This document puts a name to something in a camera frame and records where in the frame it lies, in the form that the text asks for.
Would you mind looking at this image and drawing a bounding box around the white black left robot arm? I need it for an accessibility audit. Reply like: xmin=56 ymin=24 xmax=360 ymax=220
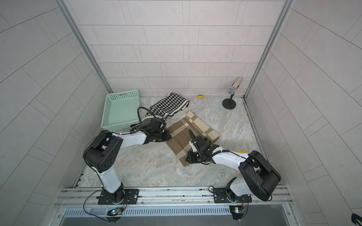
xmin=83 ymin=107 xmax=172 ymax=205

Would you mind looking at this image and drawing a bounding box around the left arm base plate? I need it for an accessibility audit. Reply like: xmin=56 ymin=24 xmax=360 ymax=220
xmin=96 ymin=189 xmax=139 ymax=205

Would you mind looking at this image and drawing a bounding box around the mint green plastic basket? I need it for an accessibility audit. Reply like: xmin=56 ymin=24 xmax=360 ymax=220
xmin=101 ymin=89 xmax=140 ymax=131

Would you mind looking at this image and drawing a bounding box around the beige plaid scarf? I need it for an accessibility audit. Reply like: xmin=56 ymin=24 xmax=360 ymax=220
xmin=166 ymin=111 xmax=220 ymax=167

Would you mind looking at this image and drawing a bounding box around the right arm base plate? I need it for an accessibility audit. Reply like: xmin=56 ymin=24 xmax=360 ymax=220
xmin=208 ymin=187 xmax=252 ymax=203

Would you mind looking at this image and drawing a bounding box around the left green circuit board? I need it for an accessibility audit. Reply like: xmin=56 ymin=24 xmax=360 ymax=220
xmin=107 ymin=208 xmax=123 ymax=217

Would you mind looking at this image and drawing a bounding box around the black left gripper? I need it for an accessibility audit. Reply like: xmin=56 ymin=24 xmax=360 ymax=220
xmin=153 ymin=130 xmax=173 ymax=142

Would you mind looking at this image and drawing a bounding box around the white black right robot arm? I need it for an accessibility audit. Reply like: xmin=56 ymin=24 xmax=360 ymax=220
xmin=186 ymin=130 xmax=281 ymax=202

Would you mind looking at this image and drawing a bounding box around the green circuit board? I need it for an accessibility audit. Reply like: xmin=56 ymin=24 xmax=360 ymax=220
xmin=229 ymin=205 xmax=246 ymax=220
xmin=107 ymin=208 xmax=123 ymax=217

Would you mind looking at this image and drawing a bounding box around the right green circuit board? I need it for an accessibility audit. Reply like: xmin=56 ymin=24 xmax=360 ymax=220
xmin=229 ymin=205 xmax=246 ymax=220

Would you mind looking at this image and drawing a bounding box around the black white houndstooth scarf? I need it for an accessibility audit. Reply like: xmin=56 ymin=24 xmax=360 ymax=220
xmin=142 ymin=92 xmax=189 ymax=128

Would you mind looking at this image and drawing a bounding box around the aluminium mounting rail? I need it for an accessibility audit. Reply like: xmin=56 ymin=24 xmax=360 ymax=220
xmin=52 ymin=185 xmax=293 ymax=208

